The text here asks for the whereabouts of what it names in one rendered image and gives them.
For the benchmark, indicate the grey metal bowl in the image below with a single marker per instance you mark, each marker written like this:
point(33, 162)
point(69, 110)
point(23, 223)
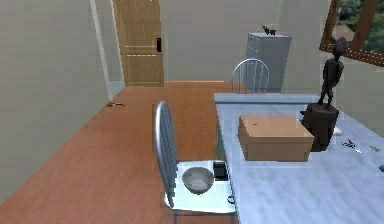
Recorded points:
point(197, 180)

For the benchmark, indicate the dark brown figure statue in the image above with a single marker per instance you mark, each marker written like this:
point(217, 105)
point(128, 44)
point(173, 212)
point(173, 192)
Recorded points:
point(325, 110)

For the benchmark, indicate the pale blue table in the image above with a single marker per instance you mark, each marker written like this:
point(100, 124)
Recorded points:
point(300, 186)

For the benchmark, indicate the grey metal cabinet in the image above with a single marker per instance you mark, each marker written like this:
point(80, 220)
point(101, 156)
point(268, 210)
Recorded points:
point(270, 60)

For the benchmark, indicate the small dark blue object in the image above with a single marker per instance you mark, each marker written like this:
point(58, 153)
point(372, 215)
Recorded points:
point(381, 168)

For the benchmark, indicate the small red potted plant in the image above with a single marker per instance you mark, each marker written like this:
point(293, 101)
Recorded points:
point(269, 30)

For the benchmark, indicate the small dark floor object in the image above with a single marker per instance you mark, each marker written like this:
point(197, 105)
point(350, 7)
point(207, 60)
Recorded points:
point(115, 105)

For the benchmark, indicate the small black box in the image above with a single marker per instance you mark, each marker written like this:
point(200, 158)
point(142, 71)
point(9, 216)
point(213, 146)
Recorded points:
point(220, 170)

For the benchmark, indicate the small brown flat object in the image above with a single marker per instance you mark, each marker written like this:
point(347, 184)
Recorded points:
point(374, 148)

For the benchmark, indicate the small dark key bunch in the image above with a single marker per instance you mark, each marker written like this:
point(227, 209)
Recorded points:
point(350, 144)

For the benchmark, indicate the brown cardboard box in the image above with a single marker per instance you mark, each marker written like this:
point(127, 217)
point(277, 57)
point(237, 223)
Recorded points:
point(275, 138)

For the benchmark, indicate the wooden room door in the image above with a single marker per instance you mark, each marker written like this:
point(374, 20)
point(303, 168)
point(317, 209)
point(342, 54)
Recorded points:
point(141, 40)

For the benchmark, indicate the grey metal chair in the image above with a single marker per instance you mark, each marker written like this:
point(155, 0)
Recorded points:
point(186, 186)
point(250, 76)

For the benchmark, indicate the wooden framed window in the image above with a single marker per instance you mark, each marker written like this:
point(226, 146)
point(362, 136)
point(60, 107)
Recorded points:
point(356, 26)

